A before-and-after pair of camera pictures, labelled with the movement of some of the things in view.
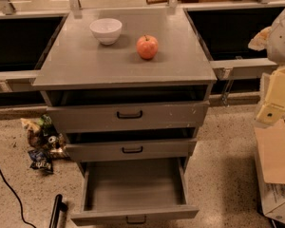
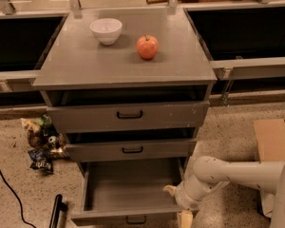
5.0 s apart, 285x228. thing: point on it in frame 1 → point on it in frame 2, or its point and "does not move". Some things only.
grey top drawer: (134, 116) does not move
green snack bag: (45, 122) does not move
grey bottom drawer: (133, 189) does not move
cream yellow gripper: (282, 40) → (182, 196)
